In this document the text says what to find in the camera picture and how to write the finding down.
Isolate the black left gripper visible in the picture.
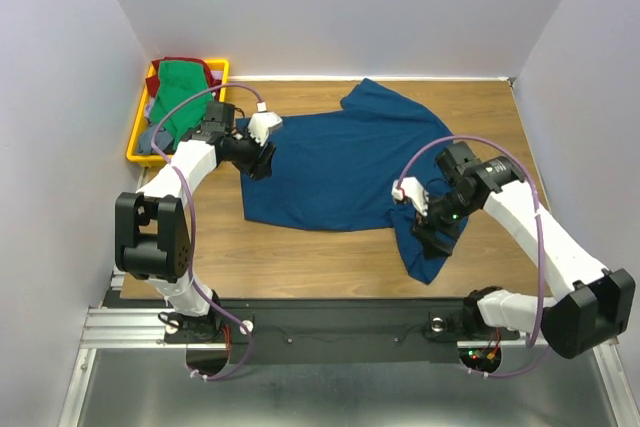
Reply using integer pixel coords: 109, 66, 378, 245
224, 123, 277, 182

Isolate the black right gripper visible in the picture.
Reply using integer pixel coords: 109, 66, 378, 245
409, 188, 478, 260

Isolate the blue t shirt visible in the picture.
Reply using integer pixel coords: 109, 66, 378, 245
241, 79, 451, 284

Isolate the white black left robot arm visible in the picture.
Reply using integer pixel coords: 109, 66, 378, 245
115, 101, 283, 343

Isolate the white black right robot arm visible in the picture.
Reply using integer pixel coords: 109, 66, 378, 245
392, 136, 636, 359

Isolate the grey t shirt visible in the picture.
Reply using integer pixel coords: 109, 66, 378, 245
134, 123, 175, 156

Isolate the yellow plastic bin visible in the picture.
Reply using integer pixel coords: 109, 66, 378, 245
124, 58, 232, 168

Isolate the green t shirt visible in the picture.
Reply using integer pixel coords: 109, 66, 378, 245
150, 61, 213, 146

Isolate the red t shirt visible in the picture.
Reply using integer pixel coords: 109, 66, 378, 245
145, 56, 221, 97

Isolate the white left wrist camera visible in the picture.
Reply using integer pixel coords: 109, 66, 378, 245
247, 101, 283, 147

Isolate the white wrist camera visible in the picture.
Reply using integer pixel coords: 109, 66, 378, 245
247, 101, 283, 147
391, 177, 429, 217

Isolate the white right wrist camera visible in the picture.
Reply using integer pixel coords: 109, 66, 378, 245
391, 177, 429, 217

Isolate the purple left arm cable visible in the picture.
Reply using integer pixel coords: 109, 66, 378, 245
149, 81, 266, 382

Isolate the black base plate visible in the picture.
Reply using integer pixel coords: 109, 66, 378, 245
99, 298, 521, 366

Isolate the aluminium frame rail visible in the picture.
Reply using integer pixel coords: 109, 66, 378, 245
57, 166, 191, 427

